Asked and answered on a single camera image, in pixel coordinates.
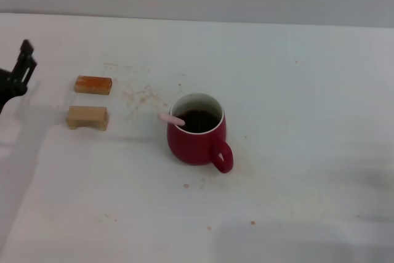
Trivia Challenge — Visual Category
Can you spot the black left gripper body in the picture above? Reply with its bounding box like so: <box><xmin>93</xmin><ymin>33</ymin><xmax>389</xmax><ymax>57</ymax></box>
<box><xmin>0</xmin><ymin>68</ymin><xmax>29</xmax><ymax>116</ymax></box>

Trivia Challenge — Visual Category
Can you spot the pink handled metal spoon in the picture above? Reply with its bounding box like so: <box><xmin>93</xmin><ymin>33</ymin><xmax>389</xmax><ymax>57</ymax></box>
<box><xmin>157</xmin><ymin>111</ymin><xmax>187</xmax><ymax>127</ymax></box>

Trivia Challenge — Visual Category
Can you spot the red ceramic mug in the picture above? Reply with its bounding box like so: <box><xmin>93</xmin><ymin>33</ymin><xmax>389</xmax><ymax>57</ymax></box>
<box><xmin>167</xmin><ymin>92</ymin><xmax>234</xmax><ymax>174</ymax></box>

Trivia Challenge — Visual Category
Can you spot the orange stained wooden block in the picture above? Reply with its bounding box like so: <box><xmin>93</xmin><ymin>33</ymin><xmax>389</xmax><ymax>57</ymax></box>
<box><xmin>74</xmin><ymin>75</ymin><xmax>113</xmax><ymax>95</ymax></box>

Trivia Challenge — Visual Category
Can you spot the plain wooden block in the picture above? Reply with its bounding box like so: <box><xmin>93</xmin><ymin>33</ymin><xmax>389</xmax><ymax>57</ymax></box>
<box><xmin>66</xmin><ymin>105</ymin><xmax>110</xmax><ymax>131</ymax></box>

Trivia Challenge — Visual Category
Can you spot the dark coffee liquid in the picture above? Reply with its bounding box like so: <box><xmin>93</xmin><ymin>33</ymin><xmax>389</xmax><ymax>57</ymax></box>
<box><xmin>174</xmin><ymin>108</ymin><xmax>222</xmax><ymax>134</ymax></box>

